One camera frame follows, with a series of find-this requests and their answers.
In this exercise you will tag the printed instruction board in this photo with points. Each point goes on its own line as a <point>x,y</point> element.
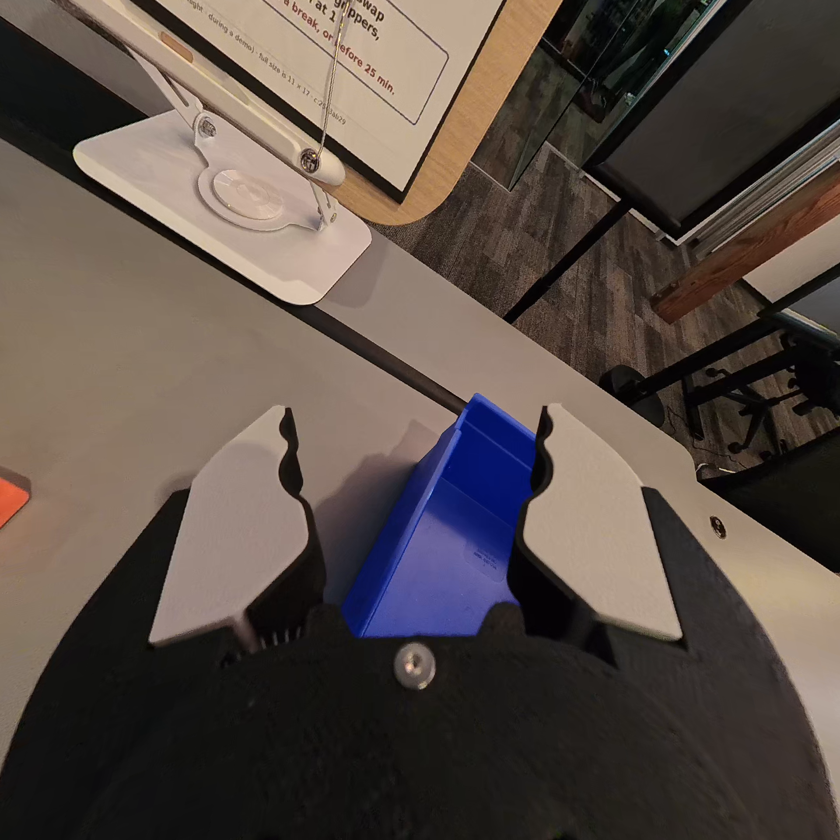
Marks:
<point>394,39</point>

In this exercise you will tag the black swivel chair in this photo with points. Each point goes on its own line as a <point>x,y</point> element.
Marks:
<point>754,387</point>

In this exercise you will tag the blue plastic bin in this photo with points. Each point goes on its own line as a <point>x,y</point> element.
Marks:
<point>446,551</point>

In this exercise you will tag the orange cube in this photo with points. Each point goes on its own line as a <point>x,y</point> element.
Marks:
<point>12,502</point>

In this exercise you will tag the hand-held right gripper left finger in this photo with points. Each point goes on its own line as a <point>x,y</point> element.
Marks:
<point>236,531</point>

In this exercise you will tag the black office chair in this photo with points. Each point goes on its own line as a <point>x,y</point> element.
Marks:
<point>787,492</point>

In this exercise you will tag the brown wooden post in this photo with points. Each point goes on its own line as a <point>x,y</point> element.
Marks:
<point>741,249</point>

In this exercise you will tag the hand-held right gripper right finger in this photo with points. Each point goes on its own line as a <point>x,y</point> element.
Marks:
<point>590,531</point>

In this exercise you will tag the black framed screen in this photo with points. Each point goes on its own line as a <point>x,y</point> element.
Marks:
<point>735,98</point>

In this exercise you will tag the black easel frame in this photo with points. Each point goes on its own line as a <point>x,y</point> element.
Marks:
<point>571,262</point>

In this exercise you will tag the small black table grommet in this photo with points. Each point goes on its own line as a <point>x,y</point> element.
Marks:
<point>717,526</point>

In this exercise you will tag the white document stand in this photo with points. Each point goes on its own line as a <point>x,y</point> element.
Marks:
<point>164,177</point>

